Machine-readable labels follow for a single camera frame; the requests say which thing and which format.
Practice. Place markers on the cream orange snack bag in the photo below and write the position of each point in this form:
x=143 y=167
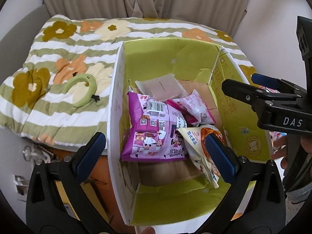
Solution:
x=194 y=140

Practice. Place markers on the grey sleeve forearm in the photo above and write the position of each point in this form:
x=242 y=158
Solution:
x=299 y=195

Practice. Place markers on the person's right hand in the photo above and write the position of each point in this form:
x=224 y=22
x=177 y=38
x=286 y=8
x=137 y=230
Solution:
x=281 y=145

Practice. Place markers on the wall power socket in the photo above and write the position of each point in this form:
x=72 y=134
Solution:
x=21 y=184

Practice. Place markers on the green white cardboard box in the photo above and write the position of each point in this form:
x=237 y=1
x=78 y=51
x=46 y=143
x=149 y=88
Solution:
x=154 y=181

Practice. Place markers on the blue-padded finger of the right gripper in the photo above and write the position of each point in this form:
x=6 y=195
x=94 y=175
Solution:
x=280 y=85

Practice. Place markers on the pale pink flat packet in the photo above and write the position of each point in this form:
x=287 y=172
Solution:
x=162 y=88

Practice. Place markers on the green striped floral quilt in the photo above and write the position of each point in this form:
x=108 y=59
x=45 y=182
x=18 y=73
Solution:
x=32 y=102

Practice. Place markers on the large purple snack bag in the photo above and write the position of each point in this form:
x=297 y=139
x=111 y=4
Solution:
x=153 y=136

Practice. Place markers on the green plush ring toy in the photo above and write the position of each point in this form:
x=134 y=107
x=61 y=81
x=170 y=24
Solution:
x=83 y=87

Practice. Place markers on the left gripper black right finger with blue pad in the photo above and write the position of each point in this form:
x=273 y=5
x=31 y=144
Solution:
x=255 y=201

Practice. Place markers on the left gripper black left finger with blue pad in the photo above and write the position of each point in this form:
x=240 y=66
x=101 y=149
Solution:
x=56 y=201

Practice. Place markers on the pink white snack bag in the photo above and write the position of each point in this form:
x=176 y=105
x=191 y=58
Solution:
x=193 y=108

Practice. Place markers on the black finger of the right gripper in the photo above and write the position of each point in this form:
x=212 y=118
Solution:
x=251 y=95

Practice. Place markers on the beige curtain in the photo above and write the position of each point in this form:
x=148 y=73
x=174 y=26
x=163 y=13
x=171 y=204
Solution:
x=225 y=15

